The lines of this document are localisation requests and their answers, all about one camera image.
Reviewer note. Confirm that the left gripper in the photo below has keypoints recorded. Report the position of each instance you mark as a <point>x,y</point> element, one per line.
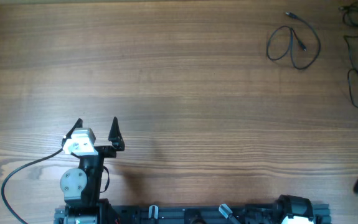
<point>117,144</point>

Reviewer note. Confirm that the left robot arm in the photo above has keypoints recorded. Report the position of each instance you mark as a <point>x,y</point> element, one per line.
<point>82,185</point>

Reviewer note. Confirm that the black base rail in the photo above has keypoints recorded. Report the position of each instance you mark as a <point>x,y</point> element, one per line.
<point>250,213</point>

